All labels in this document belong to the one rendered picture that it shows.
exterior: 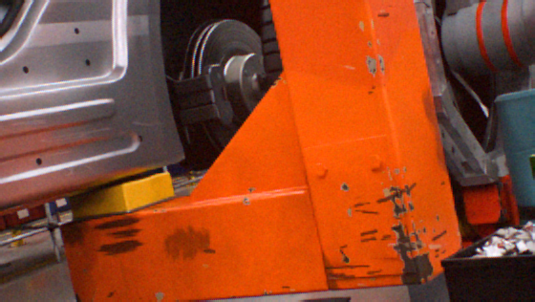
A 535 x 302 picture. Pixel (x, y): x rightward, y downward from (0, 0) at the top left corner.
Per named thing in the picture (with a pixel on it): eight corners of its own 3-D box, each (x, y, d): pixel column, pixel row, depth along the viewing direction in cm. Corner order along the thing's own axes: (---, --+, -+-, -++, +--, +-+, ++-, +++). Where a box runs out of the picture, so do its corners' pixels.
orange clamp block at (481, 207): (459, 180, 197) (465, 226, 196) (498, 174, 192) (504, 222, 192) (473, 179, 202) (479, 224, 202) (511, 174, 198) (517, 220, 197)
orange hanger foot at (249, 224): (135, 287, 193) (96, 111, 191) (376, 265, 165) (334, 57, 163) (74, 312, 179) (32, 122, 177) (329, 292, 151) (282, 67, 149)
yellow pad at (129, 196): (120, 205, 190) (115, 180, 190) (178, 197, 182) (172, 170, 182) (70, 222, 178) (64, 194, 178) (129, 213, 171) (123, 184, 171)
